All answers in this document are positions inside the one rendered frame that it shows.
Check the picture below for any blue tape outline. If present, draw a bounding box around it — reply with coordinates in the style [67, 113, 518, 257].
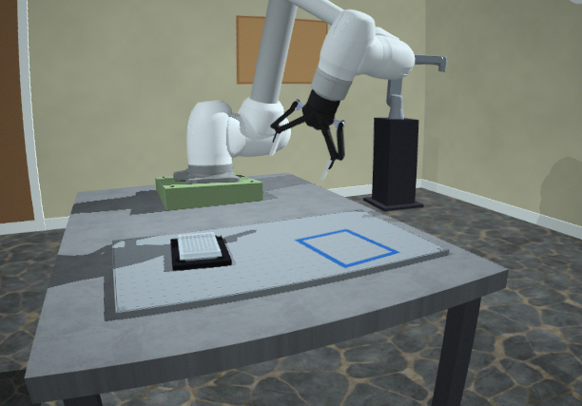
[295, 229, 400, 268]

